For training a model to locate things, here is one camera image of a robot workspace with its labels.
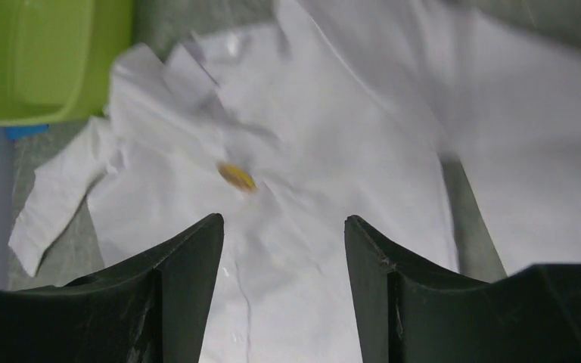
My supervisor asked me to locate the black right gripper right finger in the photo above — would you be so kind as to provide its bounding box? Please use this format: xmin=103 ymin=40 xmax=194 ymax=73
xmin=345 ymin=216 xmax=581 ymax=362

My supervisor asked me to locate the white button-up shirt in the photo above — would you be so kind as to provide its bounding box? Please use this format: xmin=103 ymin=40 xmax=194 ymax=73
xmin=9 ymin=1 xmax=581 ymax=362

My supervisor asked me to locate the green plastic basin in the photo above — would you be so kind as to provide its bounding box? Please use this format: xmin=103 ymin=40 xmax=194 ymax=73
xmin=0 ymin=0 xmax=135 ymax=126

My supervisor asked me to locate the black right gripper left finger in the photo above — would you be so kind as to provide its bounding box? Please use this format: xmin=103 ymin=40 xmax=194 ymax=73
xmin=0 ymin=214 xmax=224 ymax=362

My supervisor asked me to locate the blue flat mat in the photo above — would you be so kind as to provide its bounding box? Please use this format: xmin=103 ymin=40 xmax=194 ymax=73
xmin=5 ymin=124 xmax=48 ymax=141

